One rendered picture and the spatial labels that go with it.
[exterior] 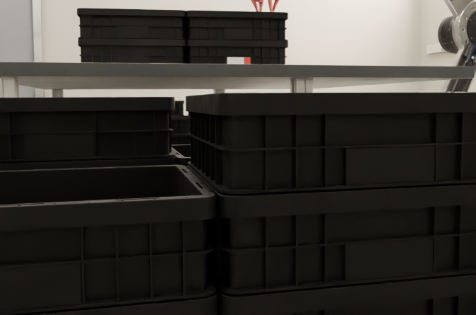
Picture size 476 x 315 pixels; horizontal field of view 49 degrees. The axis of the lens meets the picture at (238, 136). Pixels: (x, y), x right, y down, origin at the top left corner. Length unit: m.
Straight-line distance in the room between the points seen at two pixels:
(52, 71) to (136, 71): 0.24
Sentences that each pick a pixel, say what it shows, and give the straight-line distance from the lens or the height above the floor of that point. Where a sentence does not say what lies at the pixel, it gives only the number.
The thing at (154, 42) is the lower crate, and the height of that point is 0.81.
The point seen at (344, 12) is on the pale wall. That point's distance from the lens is 5.83.
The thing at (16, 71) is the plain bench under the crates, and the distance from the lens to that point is 1.62.
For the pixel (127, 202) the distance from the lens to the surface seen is 0.55.
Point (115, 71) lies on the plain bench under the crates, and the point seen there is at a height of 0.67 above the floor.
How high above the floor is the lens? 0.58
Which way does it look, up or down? 4 degrees down
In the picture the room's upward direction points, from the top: straight up
